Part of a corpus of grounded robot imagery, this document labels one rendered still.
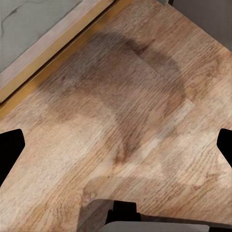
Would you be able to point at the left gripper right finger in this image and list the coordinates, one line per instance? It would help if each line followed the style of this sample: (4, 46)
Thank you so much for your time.
(224, 143)

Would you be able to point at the fixed window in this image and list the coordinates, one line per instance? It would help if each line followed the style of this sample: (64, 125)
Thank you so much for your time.
(38, 36)

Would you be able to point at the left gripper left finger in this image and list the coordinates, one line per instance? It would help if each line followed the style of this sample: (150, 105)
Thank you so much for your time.
(11, 145)

